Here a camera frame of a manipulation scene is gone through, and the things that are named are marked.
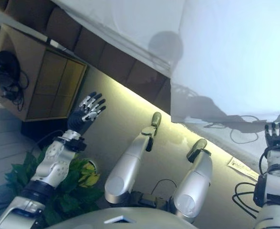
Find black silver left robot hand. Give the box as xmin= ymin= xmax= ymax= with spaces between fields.
xmin=67 ymin=92 xmax=106 ymax=131

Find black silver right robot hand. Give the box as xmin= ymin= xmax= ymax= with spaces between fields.
xmin=264 ymin=115 xmax=280 ymax=150

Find white duvet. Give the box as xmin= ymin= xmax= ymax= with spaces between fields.
xmin=170 ymin=0 xmax=280 ymax=134

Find wooden nightstand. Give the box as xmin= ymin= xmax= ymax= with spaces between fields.
xmin=0 ymin=22 xmax=88 ymax=142

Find white printed paper label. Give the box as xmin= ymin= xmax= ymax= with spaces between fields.
xmin=227 ymin=157 xmax=261 ymax=179

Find white plant pot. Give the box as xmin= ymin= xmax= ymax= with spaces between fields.
xmin=88 ymin=160 xmax=100 ymax=175

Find silver left robot leg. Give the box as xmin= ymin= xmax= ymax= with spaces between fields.
xmin=104 ymin=112 xmax=164 ymax=205

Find silver robot leg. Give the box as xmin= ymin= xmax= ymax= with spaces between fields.
xmin=104 ymin=112 xmax=164 ymax=205
xmin=173 ymin=138 xmax=214 ymax=219

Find green potted plant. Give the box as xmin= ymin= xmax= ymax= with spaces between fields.
xmin=5 ymin=145 xmax=105 ymax=225

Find silver right robot leg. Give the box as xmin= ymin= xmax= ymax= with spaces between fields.
xmin=173 ymin=138 xmax=214 ymax=219

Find white mattress sheet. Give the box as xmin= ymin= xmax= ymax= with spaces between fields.
xmin=51 ymin=0 xmax=186 ymax=73

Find grey robot torso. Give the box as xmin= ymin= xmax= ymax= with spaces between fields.
xmin=38 ymin=207 xmax=200 ymax=229

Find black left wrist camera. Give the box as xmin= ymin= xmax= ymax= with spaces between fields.
xmin=68 ymin=138 xmax=87 ymax=153

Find tangled black cables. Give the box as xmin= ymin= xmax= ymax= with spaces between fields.
xmin=0 ymin=56 xmax=30 ymax=112

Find brown upholstered bed frame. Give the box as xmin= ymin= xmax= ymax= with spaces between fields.
xmin=6 ymin=0 xmax=176 ymax=113

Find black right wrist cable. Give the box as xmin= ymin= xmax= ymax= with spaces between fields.
xmin=233 ymin=147 xmax=272 ymax=219

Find black waist cable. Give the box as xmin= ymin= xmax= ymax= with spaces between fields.
xmin=151 ymin=179 xmax=176 ymax=199

